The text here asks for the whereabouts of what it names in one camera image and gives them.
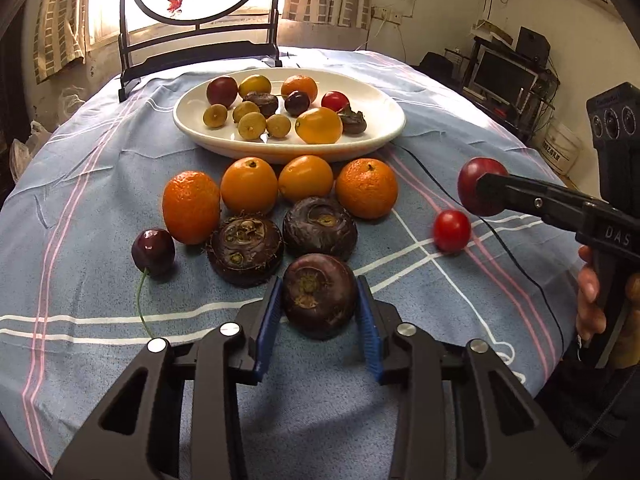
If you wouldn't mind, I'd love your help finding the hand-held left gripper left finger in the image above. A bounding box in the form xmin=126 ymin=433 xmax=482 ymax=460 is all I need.
xmin=52 ymin=275 xmax=284 ymax=480

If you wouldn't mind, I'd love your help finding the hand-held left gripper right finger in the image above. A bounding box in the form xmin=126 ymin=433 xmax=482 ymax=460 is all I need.
xmin=355 ymin=274 xmax=583 ymax=480

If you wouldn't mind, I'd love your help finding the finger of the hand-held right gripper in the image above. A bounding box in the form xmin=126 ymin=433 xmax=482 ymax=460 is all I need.
xmin=475 ymin=172 xmax=592 ymax=234

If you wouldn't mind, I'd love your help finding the dark red tomato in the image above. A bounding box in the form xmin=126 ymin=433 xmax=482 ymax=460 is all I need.
xmin=206 ymin=75 xmax=239 ymax=109
xmin=457 ymin=157 xmax=511 ymax=217

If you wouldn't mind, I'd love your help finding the dark water chestnut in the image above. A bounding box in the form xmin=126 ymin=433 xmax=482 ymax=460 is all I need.
xmin=282 ymin=196 xmax=358 ymax=262
xmin=242 ymin=91 xmax=280 ymax=118
xmin=206 ymin=214 xmax=285 ymax=288
xmin=282 ymin=253 xmax=359 ymax=340
xmin=339 ymin=107 xmax=368 ymax=135

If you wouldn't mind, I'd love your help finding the dark cherry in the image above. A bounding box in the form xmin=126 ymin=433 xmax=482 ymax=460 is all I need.
xmin=284 ymin=90 xmax=311 ymax=116
xmin=131 ymin=228 xmax=176 ymax=339

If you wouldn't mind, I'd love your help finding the small round orange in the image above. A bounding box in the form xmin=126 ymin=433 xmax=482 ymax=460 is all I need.
xmin=220 ymin=157 xmax=279 ymax=216
xmin=335 ymin=158 xmax=399 ymax=220
xmin=281 ymin=74 xmax=319 ymax=105
xmin=278 ymin=155 xmax=334 ymax=204

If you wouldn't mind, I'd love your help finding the large oval orange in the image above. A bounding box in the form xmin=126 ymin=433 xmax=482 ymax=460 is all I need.
xmin=162 ymin=170 xmax=222 ymax=246

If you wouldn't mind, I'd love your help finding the small yellowish longan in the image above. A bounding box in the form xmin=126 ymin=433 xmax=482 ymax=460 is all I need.
xmin=202 ymin=104 xmax=229 ymax=129
xmin=232 ymin=101 xmax=261 ymax=123
xmin=237 ymin=111 xmax=267 ymax=140
xmin=265 ymin=114 xmax=292 ymax=138

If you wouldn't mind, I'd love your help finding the white oval plate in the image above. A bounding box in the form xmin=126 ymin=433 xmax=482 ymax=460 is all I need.
xmin=172 ymin=67 xmax=406 ymax=165

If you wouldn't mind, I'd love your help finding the yellow-orange tomato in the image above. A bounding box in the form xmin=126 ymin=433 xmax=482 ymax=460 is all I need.
xmin=295 ymin=107 xmax=344 ymax=145

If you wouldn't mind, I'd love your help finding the yellow-green cherry tomato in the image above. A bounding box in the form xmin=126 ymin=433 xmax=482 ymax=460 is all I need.
xmin=238 ymin=74 xmax=272 ymax=100

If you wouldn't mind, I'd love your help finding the person's right hand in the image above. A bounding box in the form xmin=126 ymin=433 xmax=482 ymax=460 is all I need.
xmin=575 ymin=246 xmax=609 ymax=342

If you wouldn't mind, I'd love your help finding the white plastic bucket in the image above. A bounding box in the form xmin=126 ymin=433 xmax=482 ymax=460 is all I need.
xmin=540 ymin=119 xmax=583 ymax=176

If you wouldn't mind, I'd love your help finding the dark wooden desk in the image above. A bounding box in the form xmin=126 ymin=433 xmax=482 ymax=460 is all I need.
xmin=462 ymin=80 xmax=558 ymax=138

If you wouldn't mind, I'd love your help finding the computer monitor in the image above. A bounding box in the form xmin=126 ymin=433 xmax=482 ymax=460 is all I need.
xmin=470 ymin=45 xmax=541 ymax=103

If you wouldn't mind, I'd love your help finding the black speaker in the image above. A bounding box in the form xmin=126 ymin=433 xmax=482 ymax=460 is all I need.
xmin=515 ymin=26 xmax=552 ymax=68

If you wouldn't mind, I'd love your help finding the blue striped tablecloth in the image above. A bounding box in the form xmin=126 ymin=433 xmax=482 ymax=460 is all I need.
xmin=0 ymin=46 xmax=583 ymax=480

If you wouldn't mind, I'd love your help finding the white plastic bag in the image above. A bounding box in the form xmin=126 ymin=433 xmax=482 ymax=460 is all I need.
xmin=10 ymin=120 xmax=53 ymax=183

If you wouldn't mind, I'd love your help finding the window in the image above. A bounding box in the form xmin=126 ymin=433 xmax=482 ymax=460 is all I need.
xmin=85 ymin=0 xmax=301 ymax=51

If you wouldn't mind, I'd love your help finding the black cable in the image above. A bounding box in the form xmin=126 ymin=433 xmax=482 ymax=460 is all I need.
xmin=390 ymin=142 xmax=581 ymax=356

